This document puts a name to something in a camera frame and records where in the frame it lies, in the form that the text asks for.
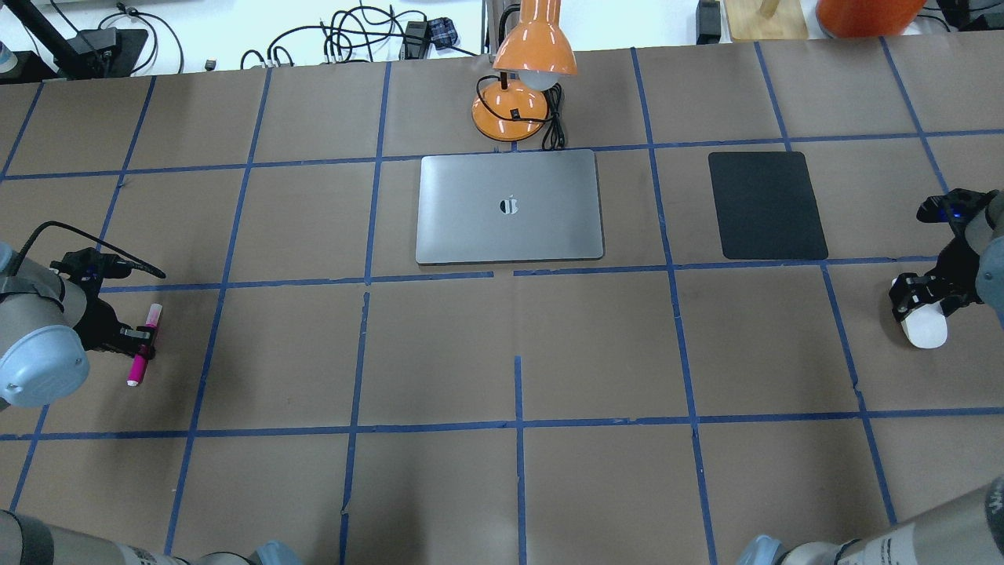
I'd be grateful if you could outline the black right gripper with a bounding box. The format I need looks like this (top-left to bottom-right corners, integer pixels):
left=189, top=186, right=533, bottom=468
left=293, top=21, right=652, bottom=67
left=889, top=239, right=984, bottom=323

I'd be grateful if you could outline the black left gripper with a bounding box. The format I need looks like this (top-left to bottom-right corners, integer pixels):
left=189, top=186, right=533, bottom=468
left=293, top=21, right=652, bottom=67
left=78, top=297, right=155, bottom=360

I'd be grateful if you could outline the white computer mouse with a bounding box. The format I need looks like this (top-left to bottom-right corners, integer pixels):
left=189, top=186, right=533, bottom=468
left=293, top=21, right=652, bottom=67
left=900, top=303, right=949, bottom=349

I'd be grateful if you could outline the pink highlighter pen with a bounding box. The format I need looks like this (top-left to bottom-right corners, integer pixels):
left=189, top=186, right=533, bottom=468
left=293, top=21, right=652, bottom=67
left=126, top=304, right=163, bottom=388

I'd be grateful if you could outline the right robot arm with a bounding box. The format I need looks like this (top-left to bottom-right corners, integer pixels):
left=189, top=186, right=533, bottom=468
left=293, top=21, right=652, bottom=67
left=889, top=191, right=1003, bottom=326

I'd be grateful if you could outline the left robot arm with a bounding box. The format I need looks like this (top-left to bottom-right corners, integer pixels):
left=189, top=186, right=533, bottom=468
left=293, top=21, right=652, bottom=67
left=1, top=242, right=164, bottom=409

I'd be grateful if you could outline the black mousepad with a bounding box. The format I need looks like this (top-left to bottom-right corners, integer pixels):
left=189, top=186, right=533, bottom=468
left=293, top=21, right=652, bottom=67
left=708, top=151, right=829, bottom=261

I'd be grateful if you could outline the orange cylindrical container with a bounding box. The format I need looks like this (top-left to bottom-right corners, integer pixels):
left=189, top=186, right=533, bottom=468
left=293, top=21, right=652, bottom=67
left=815, top=1, right=926, bottom=38

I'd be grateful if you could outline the wooden stand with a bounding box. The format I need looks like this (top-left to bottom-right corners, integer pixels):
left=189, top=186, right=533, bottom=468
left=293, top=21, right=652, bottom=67
left=722, top=1, right=808, bottom=42

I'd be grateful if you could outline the black power adapter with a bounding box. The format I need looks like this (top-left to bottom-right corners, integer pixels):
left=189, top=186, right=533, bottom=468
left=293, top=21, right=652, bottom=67
left=695, top=0, right=722, bottom=46

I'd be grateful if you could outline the silver laptop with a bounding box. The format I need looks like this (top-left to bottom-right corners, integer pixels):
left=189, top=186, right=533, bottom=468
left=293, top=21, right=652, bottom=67
left=413, top=149, right=606, bottom=265

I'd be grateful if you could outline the orange desk lamp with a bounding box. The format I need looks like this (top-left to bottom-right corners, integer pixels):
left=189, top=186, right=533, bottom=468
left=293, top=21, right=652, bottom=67
left=471, top=1, right=578, bottom=151

